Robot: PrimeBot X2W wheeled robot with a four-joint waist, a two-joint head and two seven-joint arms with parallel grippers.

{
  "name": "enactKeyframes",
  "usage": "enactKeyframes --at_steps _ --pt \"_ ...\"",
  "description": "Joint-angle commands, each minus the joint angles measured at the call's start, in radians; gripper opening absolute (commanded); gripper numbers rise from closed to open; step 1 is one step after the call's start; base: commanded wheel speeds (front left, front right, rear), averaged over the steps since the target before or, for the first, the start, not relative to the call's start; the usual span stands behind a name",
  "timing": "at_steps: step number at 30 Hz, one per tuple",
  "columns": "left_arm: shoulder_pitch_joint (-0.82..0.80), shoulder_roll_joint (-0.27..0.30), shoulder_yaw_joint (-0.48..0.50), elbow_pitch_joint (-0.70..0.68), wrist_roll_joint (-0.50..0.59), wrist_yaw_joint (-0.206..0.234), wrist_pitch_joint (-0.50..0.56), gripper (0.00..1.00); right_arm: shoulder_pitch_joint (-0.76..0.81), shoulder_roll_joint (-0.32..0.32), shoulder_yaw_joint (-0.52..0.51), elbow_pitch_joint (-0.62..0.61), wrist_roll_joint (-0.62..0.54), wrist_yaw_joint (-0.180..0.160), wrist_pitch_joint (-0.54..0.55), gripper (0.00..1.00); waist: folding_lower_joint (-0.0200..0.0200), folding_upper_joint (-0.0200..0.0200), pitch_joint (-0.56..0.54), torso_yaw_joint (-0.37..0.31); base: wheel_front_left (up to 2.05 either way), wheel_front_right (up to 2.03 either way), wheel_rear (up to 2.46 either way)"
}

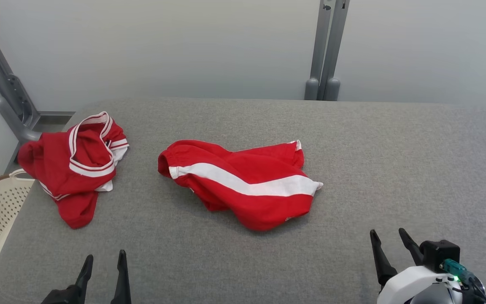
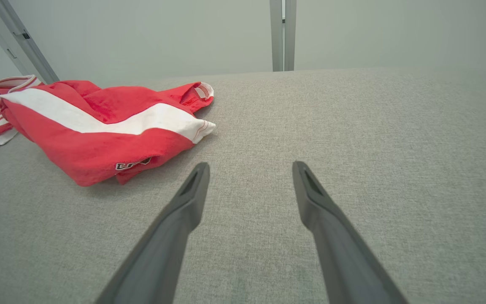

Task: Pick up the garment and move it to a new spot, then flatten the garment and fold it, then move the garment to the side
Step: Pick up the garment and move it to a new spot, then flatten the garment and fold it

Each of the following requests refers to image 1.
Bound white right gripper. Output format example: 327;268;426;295
370;228;463;304

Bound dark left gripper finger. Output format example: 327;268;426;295
76;255;94;293
110;250;132;304

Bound red jersey white sleeves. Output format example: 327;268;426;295
18;111;130;229

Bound red shorts white stripe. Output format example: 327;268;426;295
158;140;324;231

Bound black cable teal connector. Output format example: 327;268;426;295
440;259;486;304

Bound grey slanted metal frame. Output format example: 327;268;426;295
0;2;75;142

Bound grey double metal post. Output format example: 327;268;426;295
304;0;350;101

